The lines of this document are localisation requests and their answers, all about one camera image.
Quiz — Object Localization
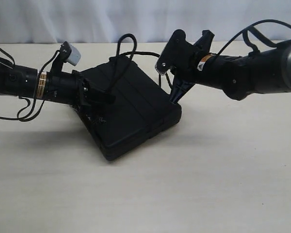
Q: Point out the black plastic case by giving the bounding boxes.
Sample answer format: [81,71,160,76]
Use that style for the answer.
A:
[76,56,182,161]

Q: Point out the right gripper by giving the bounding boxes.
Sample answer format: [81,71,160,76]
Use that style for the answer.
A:
[169,30,214,104]

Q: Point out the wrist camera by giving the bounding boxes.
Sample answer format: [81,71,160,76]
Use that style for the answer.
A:
[50,41,81,73]
[155,29,186,75]

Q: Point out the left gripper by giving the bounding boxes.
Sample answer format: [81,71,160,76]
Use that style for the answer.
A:
[45,70,116,107]

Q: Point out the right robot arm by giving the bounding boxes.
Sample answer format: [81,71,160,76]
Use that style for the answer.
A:
[83,28,291,107]

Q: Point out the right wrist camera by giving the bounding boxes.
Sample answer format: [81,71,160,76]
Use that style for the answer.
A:
[155,29,186,75]

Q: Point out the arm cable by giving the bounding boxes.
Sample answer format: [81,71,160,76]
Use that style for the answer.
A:
[0,42,61,122]
[217,19,291,58]

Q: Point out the black cord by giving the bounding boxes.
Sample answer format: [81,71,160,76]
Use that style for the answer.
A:
[82,33,175,126]

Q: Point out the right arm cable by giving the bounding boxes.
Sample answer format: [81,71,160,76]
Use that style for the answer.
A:
[217,19,291,58]

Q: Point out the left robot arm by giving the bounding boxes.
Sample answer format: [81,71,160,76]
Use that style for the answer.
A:
[0,62,115,106]

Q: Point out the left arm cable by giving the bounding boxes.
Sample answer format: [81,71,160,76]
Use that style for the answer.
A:
[0,42,61,122]

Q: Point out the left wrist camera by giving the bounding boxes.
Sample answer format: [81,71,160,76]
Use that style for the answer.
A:
[50,41,81,73]

